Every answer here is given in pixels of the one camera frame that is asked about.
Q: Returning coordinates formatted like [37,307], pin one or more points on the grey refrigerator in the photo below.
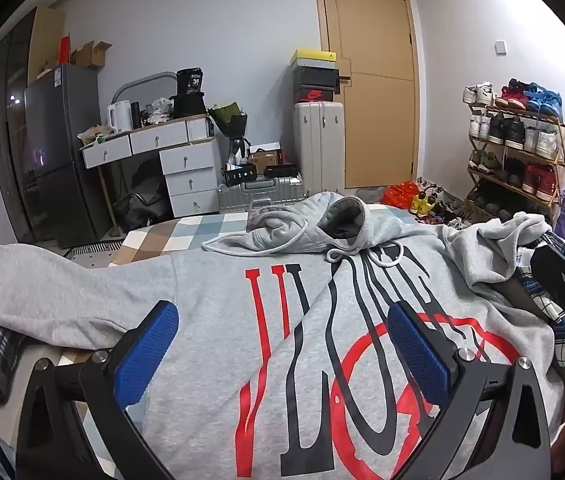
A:
[62,160]

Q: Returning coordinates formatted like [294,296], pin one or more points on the shoe rack with shoes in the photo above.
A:
[512,130]

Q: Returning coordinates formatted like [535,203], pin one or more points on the wooden door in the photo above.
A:
[377,125]

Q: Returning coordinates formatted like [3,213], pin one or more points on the red black shoe box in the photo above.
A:
[315,94]

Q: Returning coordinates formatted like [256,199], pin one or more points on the white wall switch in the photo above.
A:
[500,47]

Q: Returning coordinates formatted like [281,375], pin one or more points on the silver ribbed suitcase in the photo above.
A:
[262,192]

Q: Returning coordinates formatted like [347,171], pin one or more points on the black duffel bag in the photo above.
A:
[137,210]

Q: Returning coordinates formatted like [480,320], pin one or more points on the white desk with drawers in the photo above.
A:
[187,160]

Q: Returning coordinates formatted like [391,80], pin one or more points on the dark glass door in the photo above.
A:
[10,160]

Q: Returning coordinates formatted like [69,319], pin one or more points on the pile of loose shoes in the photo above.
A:
[450,210]

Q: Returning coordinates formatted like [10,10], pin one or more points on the blue plaid shirt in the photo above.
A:
[544,306]

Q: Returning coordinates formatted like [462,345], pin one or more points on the black tumbler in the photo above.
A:
[136,116]

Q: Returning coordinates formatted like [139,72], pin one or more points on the small black box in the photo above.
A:
[240,175]

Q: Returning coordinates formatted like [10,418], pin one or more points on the white electric kettle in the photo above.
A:
[120,117]

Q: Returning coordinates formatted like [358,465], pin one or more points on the white paper stack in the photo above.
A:
[198,129]

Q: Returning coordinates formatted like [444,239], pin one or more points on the orange plastic bag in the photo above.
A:
[400,195]

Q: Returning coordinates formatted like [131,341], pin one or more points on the striped floor mat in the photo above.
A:
[92,250]

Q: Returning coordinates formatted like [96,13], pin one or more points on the wooden shoe rack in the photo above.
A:
[512,113]

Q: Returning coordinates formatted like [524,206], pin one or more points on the grey arched frame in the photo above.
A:
[137,79]

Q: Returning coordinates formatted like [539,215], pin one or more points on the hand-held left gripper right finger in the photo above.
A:
[415,355]

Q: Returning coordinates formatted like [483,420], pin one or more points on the brown blue checked bed blanket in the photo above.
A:
[162,240]

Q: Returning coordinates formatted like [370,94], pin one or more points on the grey printed hoodie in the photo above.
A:
[212,320]

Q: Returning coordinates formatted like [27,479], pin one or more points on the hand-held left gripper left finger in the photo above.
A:
[147,355]

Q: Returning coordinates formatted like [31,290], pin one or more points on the open cardboard box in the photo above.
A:
[90,55]

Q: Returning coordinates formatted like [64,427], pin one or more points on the yellow shoe box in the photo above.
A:
[312,58]

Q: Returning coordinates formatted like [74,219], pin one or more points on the white upright suitcase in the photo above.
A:
[317,145]

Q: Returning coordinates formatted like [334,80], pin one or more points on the brown box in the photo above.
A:
[262,160]

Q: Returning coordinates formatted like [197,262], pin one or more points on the yellow sneakers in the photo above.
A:
[422,204]

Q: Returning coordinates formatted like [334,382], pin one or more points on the dark wrapped flower bouquet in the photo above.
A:
[230,120]

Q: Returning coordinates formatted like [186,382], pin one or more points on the tall flat cardboard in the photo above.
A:
[45,40]

